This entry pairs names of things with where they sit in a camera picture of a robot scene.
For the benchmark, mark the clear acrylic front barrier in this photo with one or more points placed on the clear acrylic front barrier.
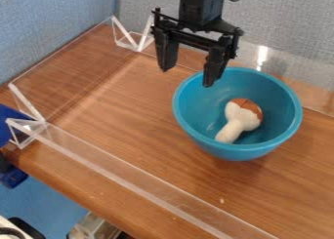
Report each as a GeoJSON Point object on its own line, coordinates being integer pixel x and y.
{"type": "Point", "coordinates": [185, 207]}

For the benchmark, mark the blue plastic bowl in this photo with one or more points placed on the blue plastic bowl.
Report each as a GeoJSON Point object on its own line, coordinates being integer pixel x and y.
{"type": "Point", "coordinates": [197, 108]}

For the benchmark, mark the clear acrylic left barrier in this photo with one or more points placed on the clear acrylic left barrier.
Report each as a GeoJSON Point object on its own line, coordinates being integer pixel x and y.
{"type": "Point", "coordinates": [66, 73]}

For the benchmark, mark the clear acrylic back barrier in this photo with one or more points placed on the clear acrylic back barrier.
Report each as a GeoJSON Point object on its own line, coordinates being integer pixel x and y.
{"type": "Point", "coordinates": [308, 77]}

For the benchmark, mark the clear acrylic corner bracket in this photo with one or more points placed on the clear acrylic corner bracket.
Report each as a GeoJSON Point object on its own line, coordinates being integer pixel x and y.
{"type": "Point", "coordinates": [131, 40]}

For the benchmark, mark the blue clamp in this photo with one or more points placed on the blue clamp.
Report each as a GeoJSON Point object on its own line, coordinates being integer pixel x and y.
{"type": "Point", "coordinates": [10, 175]}

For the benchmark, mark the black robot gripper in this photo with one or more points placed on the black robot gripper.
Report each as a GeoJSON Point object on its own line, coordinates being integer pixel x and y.
{"type": "Point", "coordinates": [199, 28]}

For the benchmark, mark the white brown plush mushroom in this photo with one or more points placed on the white brown plush mushroom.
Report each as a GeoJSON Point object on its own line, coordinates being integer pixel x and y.
{"type": "Point", "coordinates": [243, 115]}

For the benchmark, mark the clear acrylic barrier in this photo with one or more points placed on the clear acrylic barrier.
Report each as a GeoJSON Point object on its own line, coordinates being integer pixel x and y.
{"type": "Point", "coordinates": [185, 207]}
{"type": "Point", "coordinates": [308, 77]}
{"type": "Point", "coordinates": [66, 73]}

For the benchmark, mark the clear box under table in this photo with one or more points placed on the clear box under table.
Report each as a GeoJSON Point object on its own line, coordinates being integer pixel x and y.
{"type": "Point", "coordinates": [93, 227]}

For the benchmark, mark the black white object bottom left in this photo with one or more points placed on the black white object bottom left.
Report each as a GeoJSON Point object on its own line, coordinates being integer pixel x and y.
{"type": "Point", "coordinates": [14, 228]}

